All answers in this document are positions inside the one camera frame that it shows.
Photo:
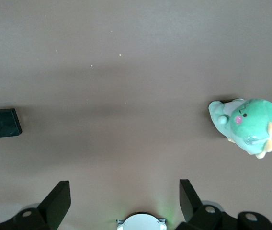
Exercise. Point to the dark green box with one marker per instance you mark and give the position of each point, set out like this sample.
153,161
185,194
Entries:
4,122

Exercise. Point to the brown table cover cloth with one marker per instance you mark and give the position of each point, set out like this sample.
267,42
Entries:
126,95

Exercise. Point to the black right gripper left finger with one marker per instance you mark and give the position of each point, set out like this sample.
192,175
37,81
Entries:
55,206

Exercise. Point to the green plush toy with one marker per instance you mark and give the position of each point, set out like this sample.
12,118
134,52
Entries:
253,124

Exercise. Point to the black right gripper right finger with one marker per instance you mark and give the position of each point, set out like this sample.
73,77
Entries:
189,206

